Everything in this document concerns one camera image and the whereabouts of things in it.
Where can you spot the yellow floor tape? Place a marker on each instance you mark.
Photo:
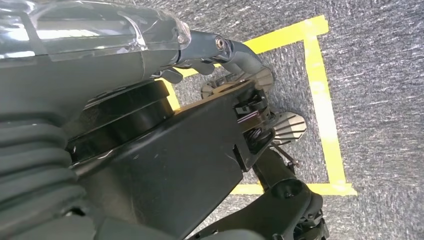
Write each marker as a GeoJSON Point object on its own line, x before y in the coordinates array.
{"type": "Point", "coordinates": [318, 82]}

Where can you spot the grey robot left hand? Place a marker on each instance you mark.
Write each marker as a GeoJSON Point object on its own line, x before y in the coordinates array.
{"type": "Point", "coordinates": [82, 66]}

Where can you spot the black robot left leg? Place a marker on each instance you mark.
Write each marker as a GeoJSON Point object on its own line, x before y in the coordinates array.
{"type": "Point", "coordinates": [182, 159]}

